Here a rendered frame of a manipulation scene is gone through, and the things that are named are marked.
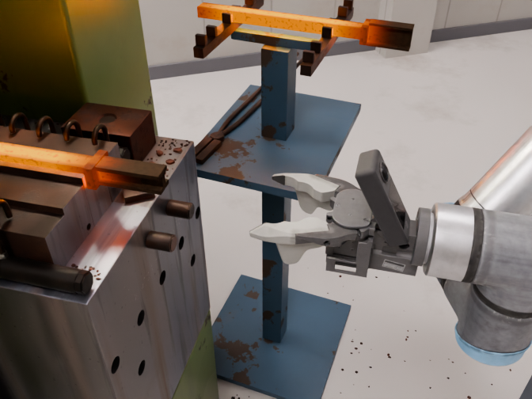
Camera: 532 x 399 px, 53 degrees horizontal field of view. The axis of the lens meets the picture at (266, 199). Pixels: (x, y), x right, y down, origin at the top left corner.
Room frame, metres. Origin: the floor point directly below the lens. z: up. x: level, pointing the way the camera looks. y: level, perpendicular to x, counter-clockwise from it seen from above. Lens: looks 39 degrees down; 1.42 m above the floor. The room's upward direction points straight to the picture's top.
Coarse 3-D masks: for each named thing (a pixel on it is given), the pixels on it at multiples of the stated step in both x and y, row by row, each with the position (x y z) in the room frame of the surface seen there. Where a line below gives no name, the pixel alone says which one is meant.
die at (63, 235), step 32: (0, 128) 0.71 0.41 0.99; (0, 192) 0.55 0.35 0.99; (32, 192) 0.55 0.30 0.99; (64, 192) 0.55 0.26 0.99; (96, 192) 0.59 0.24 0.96; (0, 224) 0.50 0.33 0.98; (32, 224) 0.50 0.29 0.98; (64, 224) 0.52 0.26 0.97; (32, 256) 0.48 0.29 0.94; (64, 256) 0.50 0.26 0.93
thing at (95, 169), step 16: (0, 144) 0.64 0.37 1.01; (16, 144) 0.64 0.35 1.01; (0, 160) 0.61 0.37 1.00; (16, 160) 0.61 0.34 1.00; (32, 160) 0.60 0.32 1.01; (48, 160) 0.60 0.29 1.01; (64, 160) 0.60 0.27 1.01; (80, 160) 0.60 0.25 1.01; (96, 160) 0.59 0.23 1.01; (112, 160) 0.60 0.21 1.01; (128, 160) 0.60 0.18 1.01; (96, 176) 0.58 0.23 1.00; (112, 176) 0.58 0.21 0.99; (128, 176) 0.58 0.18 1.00; (144, 176) 0.56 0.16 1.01; (160, 176) 0.56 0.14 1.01; (160, 192) 0.56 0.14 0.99
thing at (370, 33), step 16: (208, 16) 1.10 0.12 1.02; (240, 16) 1.08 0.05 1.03; (256, 16) 1.07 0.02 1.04; (272, 16) 1.06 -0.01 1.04; (288, 16) 1.06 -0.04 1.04; (304, 16) 1.06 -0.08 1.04; (320, 32) 1.02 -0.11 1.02; (336, 32) 1.01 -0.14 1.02; (352, 32) 1.00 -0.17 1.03; (368, 32) 1.00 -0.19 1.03; (384, 32) 0.99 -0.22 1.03; (400, 32) 0.98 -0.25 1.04; (400, 48) 0.97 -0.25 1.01
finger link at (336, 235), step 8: (328, 224) 0.48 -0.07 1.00; (336, 224) 0.48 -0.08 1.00; (312, 232) 0.46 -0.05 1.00; (320, 232) 0.46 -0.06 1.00; (328, 232) 0.46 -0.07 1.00; (336, 232) 0.46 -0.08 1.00; (344, 232) 0.46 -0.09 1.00; (352, 232) 0.46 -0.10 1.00; (296, 240) 0.46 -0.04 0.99; (304, 240) 0.46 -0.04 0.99; (312, 240) 0.45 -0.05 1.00; (320, 240) 0.45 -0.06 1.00; (328, 240) 0.45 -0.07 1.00; (336, 240) 0.45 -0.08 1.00; (344, 240) 0.46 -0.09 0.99
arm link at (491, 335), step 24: (456, 288) 0.49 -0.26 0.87; (456, 312) 0.47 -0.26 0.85; (480, 312) 0.43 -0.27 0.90; (504, 312) 0.41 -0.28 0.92; (456, 336) 0.46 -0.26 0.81; (480, 336) 0.42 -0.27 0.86; (504, 336) 0.41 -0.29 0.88; (528, 336) 0.41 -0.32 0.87; (480, 360) 0.42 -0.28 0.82; (504, 360) 0.41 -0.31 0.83
